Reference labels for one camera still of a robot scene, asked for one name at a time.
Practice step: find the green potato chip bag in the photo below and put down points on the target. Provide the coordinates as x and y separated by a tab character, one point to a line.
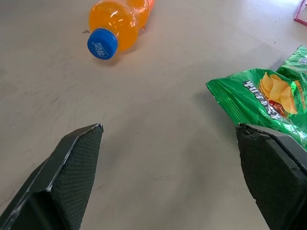
296	67
261	98

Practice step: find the orange soda bottle blue cap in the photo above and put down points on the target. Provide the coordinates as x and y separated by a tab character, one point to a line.
120	28

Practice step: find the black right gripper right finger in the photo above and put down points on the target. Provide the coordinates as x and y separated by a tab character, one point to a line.
271	172

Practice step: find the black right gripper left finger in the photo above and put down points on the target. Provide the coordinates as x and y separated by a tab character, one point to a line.
64	177

